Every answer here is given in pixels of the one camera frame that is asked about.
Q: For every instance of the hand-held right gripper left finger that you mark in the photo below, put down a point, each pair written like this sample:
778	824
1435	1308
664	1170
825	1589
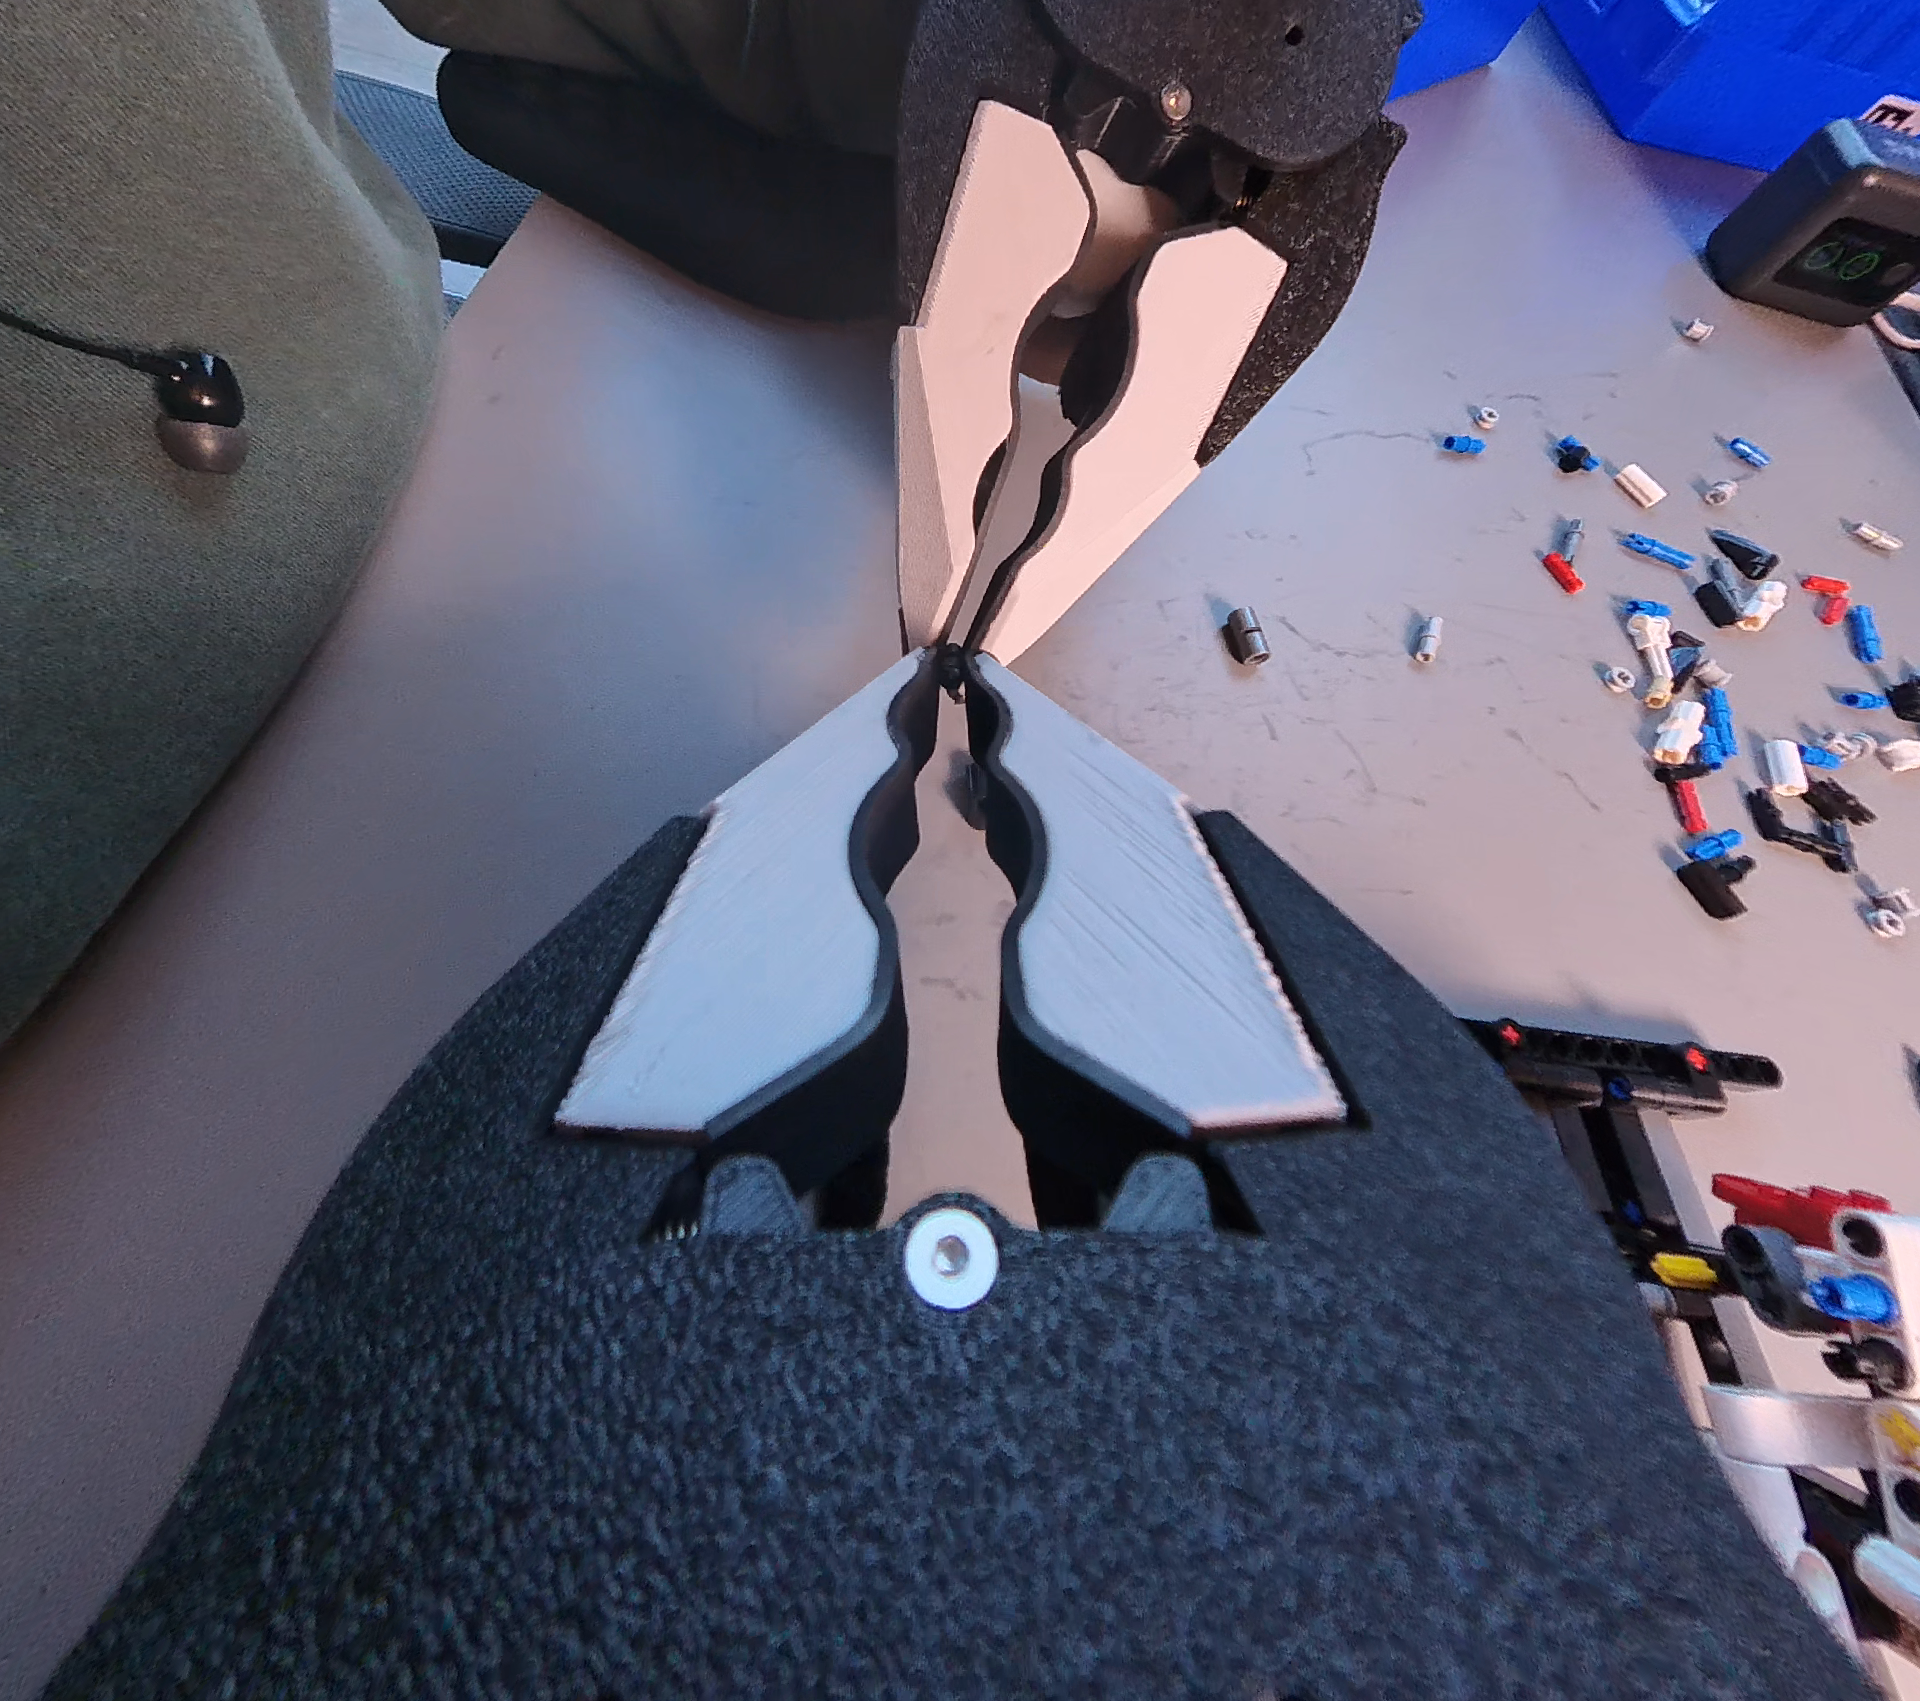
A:
735	964

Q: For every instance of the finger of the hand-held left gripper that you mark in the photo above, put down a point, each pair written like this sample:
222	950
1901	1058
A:
1184	350
974	276

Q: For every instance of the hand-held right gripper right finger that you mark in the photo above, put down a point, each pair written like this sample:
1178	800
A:
1171	964

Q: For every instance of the dark grey bush piece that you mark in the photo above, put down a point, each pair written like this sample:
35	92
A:
1247	636

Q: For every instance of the small black cylinder piece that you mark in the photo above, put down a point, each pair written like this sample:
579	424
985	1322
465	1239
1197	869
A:
954	669

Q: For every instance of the white brick toy truck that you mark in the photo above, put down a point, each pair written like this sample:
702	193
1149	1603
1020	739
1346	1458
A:
1619	1070

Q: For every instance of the dark grey chair armrest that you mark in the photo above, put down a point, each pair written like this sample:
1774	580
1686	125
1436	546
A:
435	172

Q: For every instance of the pile of small brick pieces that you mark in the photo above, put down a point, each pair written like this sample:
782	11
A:
1714	885

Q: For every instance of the black device with green display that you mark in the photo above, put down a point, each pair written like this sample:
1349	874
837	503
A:
1814	215

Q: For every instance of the person's green jacket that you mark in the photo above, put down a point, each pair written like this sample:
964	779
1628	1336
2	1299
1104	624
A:
149	680

